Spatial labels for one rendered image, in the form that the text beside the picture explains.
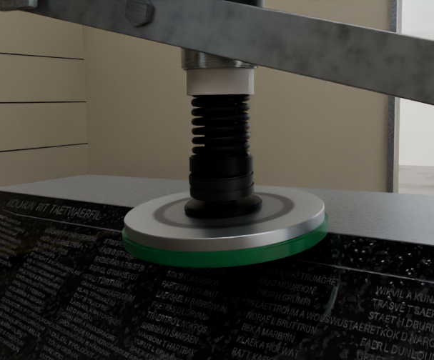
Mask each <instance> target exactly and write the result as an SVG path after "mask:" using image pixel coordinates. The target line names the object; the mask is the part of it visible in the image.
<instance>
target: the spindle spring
mask: <svg viewBox="0 0 434 360"><path fill-rule="evenodd" d="M191 96H193V97H194V98H196V99H193V100H191V105H192V106H196V107H202V108H196V109H193V110H192V111H191V114H192V115H193V116H201V117H198V118H193V119H192V121H191V123H192V125H195V126H204V125H208V124H227V123H235V122H237V124H234V125H226V126H207V127H196V128H193V129H192V134H194V135H205V134H225V133H233V132H237V134H232V135H224V136H201V137H194V138H193V139H192V143H193V144H223V143H232V142H237V144H230V145H222V146H195V147H193V148H192V153H194V154H220V153H229V152H236V151H237V153H238V154H241V156H249V155H250V154H251V153H250V151H248V150H246V149H248V148H249V147H250V142H249V141H247V139H249V138H250V133H249V132H248V131H246V130H248V129H249V128H250V124H249V123H248V122H247V121H246V120H248V119H250V114H249V113H247V112H244V111H248V110H249V109H250V105H249V104H248V103H244V102H245V101H248V100H250V95H249V94H238V95H228V96H210V97H204V95H191ZM230 103H237V105H229V106H211V107H204V105H211V104H230ZM236 112H237V114H235V115H226V116H208V117H204V115H208V114H227V113H236Z"/></svg>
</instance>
